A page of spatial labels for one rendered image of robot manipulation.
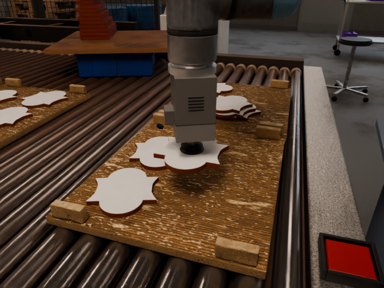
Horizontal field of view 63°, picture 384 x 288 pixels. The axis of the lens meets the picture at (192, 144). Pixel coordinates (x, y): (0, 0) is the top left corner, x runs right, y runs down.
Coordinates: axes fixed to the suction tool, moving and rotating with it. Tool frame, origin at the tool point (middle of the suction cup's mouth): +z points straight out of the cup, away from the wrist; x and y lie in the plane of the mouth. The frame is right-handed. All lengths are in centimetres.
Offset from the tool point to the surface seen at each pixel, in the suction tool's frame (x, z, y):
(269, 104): 29.6, 6.0, -38.2
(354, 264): 19.2, 6.7, 21.4
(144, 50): -7, -4, -78
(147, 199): -8.3, 5.1, 5.1
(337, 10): 507, 40, -791
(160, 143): -4.9, 5.0, -15.2
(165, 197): -5.2, 6.0, 3.7
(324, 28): 488, 89, -802
